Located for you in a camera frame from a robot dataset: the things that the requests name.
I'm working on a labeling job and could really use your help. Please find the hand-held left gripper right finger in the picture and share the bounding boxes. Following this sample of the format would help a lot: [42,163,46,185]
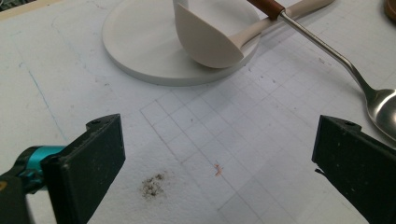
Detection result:
[311,114,396,224]

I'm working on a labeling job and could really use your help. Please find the beige ladle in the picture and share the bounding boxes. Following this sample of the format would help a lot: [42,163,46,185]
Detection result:
[173,0,336,70]

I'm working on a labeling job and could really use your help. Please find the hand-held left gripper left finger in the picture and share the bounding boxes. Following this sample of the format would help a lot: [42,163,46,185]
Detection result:
[41,113,126,224]

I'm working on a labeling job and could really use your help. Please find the white round stand base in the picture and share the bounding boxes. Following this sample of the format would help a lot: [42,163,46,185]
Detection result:
[102,0,262,87]

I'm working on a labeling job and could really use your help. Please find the red-brown wooden spoon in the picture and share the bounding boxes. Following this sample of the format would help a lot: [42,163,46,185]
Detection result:
[383,0,396,22]

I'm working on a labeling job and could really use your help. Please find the metal spoon with brown handle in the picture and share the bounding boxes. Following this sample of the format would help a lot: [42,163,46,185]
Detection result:
[247,0,396,143]

